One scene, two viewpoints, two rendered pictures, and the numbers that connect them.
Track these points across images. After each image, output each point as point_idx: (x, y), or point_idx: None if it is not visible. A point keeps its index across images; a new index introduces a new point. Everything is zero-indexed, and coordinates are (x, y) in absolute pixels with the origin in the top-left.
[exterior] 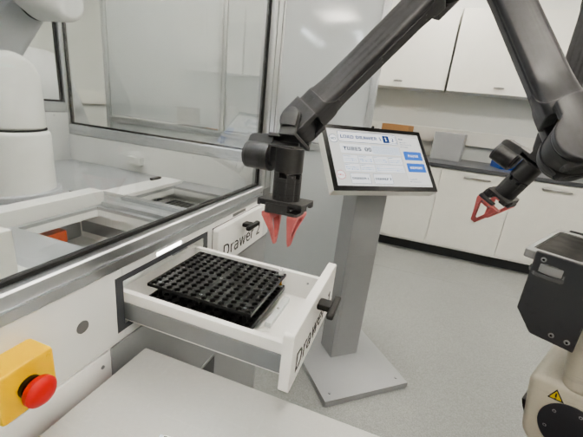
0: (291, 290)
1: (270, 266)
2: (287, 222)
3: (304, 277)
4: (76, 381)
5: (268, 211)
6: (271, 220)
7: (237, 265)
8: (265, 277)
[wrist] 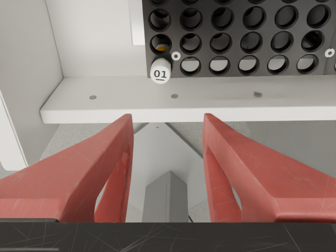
0: (143, 81)
1: (221, 108)
2: (71, 177)
3: (103, 105)
4: None
5: (298, 226)
6: (243, 175)
7: (331, 42)
8: (200, 18)
